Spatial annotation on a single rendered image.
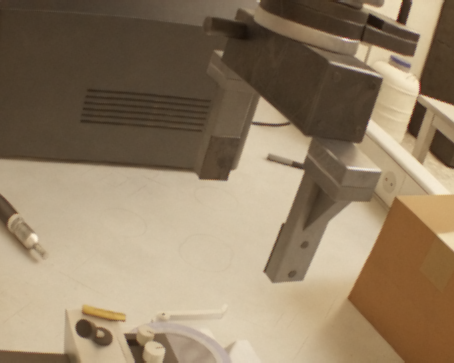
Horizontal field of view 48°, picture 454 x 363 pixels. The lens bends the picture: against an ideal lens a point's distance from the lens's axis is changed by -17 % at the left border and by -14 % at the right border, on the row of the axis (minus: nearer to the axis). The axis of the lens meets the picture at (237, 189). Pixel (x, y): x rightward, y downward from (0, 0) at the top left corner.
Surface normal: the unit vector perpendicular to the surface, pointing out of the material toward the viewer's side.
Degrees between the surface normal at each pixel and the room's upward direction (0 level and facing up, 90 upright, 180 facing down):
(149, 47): 90
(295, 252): 90
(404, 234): 90
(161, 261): 0
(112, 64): 90
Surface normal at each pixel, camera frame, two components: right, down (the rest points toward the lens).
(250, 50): -0.88, -0.04
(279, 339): 0.28, -0.85
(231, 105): 0.40, 0.52
